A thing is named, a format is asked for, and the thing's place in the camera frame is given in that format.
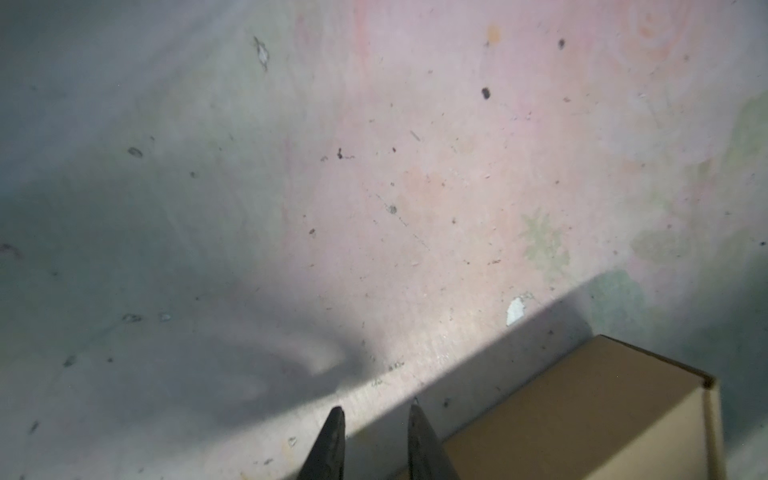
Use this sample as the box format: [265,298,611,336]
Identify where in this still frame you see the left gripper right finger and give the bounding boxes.
[408,403,459,480]

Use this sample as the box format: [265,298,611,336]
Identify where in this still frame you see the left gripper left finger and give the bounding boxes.
[296,406,346,480]

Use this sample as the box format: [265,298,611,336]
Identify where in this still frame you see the brown cardboard box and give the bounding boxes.
[440,335,726,479]

